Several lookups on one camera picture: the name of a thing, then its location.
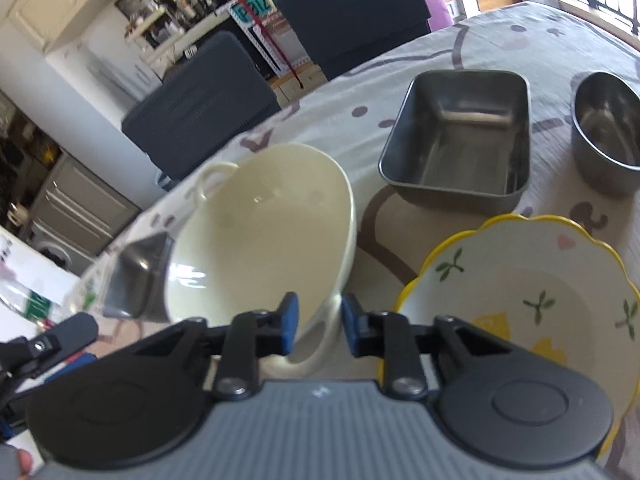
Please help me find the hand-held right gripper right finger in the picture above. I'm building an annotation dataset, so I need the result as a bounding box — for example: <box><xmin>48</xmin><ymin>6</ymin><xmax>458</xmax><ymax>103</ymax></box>
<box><xmin>341</xmin><ymin>293</ymin><xmax>508</xmax><ymax>402</ymax></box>

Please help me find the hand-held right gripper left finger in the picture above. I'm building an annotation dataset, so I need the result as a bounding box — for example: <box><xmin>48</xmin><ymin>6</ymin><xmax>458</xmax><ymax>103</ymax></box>
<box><xmin>132</xmin><ymin>291</ymin><xmax>301</xmax><ymax>402</ymax></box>

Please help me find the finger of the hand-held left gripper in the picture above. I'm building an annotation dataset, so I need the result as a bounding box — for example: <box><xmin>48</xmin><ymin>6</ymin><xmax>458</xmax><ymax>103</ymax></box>
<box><xmin>0</xmin><ymin>312</ymin><xmax>99</xmax><ymax>377</ymax></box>

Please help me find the cream bowl with handles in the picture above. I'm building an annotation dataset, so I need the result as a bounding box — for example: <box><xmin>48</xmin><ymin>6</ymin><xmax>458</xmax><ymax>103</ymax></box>
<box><xmin>167</xmin><ymin>142</ymin><xmax>357</xmax><ymax>368</ymax></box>

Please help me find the small square steel container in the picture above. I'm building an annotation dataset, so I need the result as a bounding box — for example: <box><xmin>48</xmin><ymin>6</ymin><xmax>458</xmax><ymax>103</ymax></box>
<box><xmin>101</xmin><ymin>232</ymin><xmax>177</xmax><ymax>324</ymax></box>

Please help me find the floral bowl with yellow rim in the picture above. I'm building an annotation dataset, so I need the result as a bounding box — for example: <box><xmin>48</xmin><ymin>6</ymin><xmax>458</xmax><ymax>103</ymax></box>
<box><xmin>377</xmin><ymin>214</ymin><xmax>640</xmax><ymax>466</ymax></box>

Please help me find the large rectangular steel container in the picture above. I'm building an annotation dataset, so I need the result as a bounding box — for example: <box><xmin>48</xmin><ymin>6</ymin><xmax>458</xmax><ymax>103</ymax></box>
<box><xmin>378</xmin><ymin>71</ymin><xmax>532</xmax><ymax>212</ymax></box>

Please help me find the round steel bowl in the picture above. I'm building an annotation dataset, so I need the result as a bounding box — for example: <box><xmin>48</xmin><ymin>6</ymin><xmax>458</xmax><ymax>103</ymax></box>
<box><xmin>571</xmin><ymin>71</ymin><xmax>640</xmax><ymax>198</ymax></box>

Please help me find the washing machine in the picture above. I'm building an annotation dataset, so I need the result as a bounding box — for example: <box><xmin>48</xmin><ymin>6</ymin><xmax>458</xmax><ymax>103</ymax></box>
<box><xmin>27</xmin><ymin>239</ymin><xmax>77</xmax><ymax>279</ymax></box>

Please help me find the kitchen base cabinet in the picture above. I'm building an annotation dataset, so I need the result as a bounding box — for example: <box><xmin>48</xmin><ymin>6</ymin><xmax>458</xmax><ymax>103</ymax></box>
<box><xmin>30</xmin><ymin>152</ymin><xmax>143</xmax><ymax>261</ymax></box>

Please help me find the dark woven chair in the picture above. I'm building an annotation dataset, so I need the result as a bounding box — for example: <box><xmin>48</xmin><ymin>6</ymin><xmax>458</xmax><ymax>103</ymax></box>
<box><xmin>276</xmin><ymin>0</ymin><xmax>432</xmax><ymax>81</ymax></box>
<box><xmin>121</xmin><ymin>30</ymin><xmax>282</xmax><ymax>183</ymax></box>

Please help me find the cream upper cabinet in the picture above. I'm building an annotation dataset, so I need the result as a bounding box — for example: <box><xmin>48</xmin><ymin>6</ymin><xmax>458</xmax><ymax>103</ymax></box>
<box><xmin>5</xmin><ymin>0</ymin><xmax>123</xmax><ymax>55</ymax></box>

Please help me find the shelf with bottles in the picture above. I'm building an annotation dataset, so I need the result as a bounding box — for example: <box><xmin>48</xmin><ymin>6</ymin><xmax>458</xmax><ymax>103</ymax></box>
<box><xmin>122</xmin><ymin>0</ymin><xmax>236</xmax><ymax>61</ymax></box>

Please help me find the red strap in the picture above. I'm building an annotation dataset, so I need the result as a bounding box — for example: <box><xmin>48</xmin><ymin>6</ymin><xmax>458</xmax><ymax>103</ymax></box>
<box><xmin>210</xmin><ymin>0</ymin><xmax>304</xmax><ymax>89</ymax></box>

